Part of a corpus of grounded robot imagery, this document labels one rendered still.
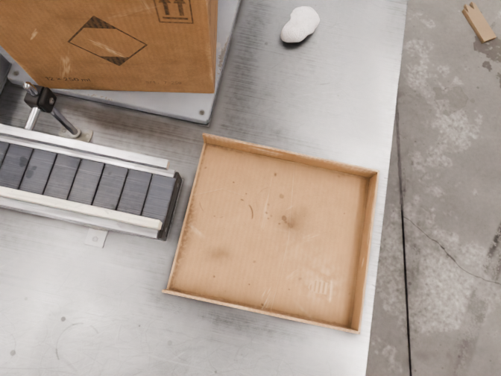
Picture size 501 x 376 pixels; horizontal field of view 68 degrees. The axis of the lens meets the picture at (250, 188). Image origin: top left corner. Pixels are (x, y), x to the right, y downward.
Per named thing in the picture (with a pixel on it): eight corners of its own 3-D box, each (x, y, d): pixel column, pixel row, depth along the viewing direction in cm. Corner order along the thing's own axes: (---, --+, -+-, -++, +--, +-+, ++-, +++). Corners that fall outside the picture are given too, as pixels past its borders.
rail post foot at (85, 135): (57, 136, 64) (55, 134, 64) (62, 123, 65) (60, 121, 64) (89, 144, 64) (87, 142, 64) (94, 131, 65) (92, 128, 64)
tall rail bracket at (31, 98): (57, 163, 63) (-2, 121, 47) (70, 124, 65) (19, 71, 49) (74, 166, 63) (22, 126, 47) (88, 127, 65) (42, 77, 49)
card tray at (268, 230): (165, 291, 59) (161, 292, 55) (204, 141, 66) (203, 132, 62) (351, 331, 59) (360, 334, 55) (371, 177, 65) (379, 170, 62)
